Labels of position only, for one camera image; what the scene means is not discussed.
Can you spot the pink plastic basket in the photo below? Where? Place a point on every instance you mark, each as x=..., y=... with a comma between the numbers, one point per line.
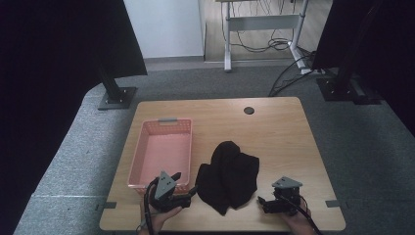
x=163, y=153

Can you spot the person's right hand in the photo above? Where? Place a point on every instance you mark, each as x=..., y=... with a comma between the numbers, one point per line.
x=300, y=225

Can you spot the grey table edge clip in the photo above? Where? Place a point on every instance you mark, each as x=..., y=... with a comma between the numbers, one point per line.
x=332, y=203
x=109, y=205

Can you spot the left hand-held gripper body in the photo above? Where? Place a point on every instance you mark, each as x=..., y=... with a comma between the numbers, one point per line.
x=164, y=189

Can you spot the black cloth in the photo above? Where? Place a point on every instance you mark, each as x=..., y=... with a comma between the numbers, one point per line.
x=228, y=176

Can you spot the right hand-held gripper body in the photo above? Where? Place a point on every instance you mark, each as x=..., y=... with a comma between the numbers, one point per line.
x=287, y=196

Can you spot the person's left hand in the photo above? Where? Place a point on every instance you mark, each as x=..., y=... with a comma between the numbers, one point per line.
x=160, y=220

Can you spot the black round table grommet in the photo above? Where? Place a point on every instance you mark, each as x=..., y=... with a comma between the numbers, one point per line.
x=249, y=110

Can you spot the black curtain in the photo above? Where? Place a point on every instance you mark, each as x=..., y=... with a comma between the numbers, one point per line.
x=49, y=81
x=391, y=49

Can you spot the white desk frame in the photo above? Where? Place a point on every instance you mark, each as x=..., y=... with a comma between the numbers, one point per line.
x=261, y=23

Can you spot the black metal stand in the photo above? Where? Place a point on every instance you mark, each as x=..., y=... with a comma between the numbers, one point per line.
x=342, y=84
x=117, y=97

